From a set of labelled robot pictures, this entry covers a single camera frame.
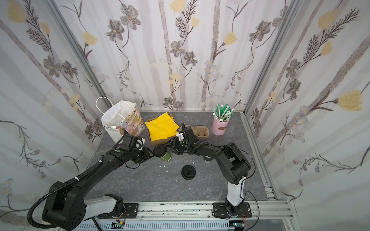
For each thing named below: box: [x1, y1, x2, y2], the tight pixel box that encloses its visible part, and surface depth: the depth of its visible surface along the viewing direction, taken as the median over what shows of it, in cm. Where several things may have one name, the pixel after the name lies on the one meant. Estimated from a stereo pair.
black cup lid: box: [153, 143, 168, 158], surface depth 85 cm
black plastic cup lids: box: [181, 164, 197, 181], surface depth 86 cm
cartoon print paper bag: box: [95, 96, 146, 144], surface depth 90 cm
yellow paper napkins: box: [144, 112, 180, 142], surface depth 107 cm
